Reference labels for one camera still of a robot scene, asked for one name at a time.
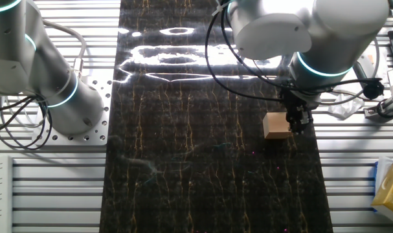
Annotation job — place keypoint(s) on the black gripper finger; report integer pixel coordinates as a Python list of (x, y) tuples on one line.
[(303, 120), (291, 115)]

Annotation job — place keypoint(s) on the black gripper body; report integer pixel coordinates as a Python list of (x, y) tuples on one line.
[(298, 101)]

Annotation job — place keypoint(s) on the small wooden cube block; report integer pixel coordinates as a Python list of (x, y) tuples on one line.
[(275, 126)]

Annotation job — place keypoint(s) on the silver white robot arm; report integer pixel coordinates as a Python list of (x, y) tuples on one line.
[(338, 29)]

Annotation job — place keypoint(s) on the crumpled white tissue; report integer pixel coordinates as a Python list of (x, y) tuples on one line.
[(343, 110)]

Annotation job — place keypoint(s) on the black gold-veined marble mat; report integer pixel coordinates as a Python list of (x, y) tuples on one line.
[(199, 161)]

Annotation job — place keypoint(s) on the yellow tissue pack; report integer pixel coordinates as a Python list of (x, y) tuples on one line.
[(392, 191)]

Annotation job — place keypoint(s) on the white power strip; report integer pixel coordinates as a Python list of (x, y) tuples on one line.
[(0, 194)]

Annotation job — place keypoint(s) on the small silver camera mount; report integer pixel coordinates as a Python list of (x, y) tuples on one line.
[(388, 105)]

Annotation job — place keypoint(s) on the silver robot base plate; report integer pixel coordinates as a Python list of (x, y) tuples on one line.
[(96, 136)]

